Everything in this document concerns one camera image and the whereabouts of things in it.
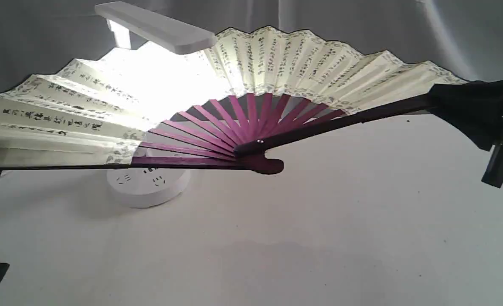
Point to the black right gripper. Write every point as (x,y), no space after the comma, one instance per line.
(476,110)

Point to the paper folding fan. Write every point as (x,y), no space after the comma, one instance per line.
(131,108)

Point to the grey backdrop curtain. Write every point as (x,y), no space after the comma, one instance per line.
(464,36)

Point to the white desk lamp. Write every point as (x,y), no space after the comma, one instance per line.
(152,185)

